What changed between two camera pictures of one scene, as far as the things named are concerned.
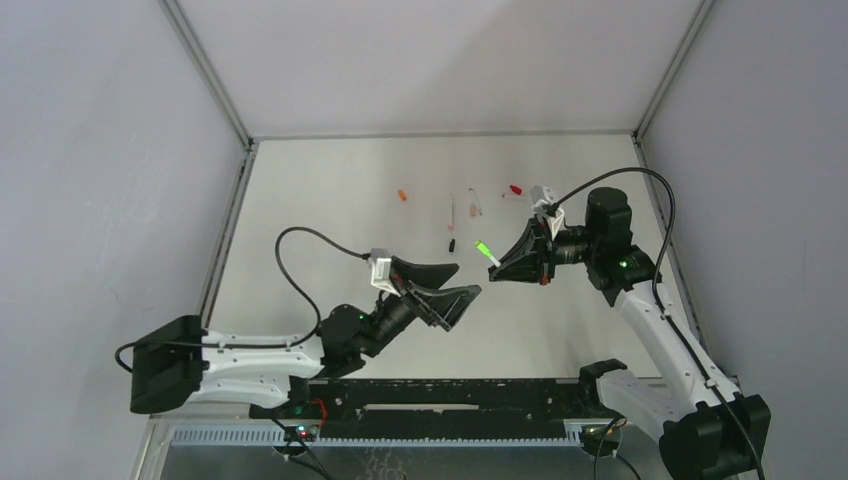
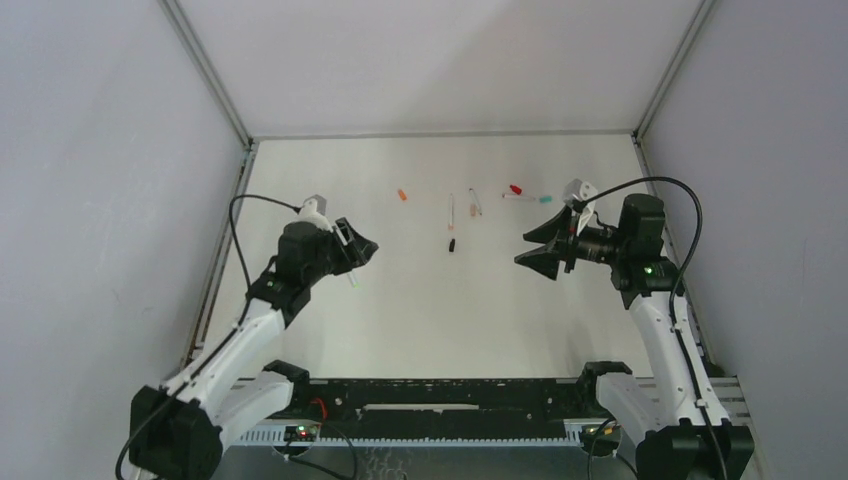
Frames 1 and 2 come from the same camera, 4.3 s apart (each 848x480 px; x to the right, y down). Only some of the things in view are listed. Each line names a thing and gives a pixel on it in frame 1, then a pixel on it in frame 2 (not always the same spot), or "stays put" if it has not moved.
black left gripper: [419, 303] -> [342, 241]
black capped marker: [451, 227] stays put
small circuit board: [304, 433] stays put
